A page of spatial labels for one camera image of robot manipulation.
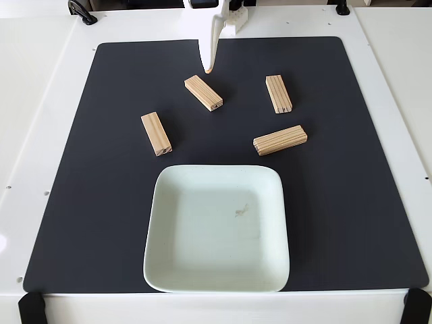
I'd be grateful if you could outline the wooden block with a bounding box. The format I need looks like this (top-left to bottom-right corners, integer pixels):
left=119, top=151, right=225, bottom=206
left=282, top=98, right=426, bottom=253
left=252, top=124, right=308, bottom=157
left=184, top=75, right=224, bottom=113
left=140, top=111, right=173, bottom=157
left=265, top=75, right=293, bottom=115

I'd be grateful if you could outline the pale green square plate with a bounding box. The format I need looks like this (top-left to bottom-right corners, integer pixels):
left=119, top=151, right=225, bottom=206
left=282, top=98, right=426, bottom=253
left=142, top=164, right=291, bottom=294

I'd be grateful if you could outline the black rubber mat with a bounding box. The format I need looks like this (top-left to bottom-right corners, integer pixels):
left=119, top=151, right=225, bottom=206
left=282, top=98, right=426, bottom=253
left=22, top=36, right=429, bottom=294

